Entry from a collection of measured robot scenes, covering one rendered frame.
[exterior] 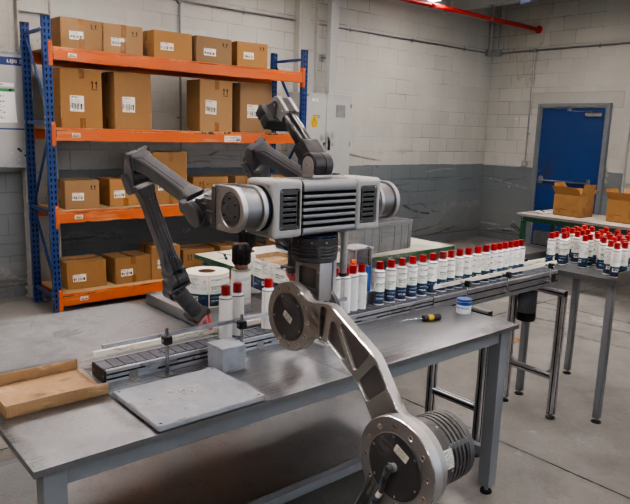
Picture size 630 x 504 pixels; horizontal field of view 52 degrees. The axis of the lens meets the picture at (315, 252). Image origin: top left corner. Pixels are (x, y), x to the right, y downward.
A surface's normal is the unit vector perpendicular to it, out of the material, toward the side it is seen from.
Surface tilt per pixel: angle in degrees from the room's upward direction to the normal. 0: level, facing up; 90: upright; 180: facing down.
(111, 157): 90
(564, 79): 90
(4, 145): 90
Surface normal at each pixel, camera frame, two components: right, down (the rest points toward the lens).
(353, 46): 0.65, 0.16
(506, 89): -0.76, 0.10
